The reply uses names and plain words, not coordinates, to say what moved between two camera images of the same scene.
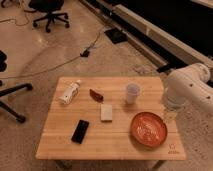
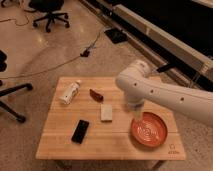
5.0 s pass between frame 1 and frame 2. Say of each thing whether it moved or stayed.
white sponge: stayed
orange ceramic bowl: stayed
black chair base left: stayed
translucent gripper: moved
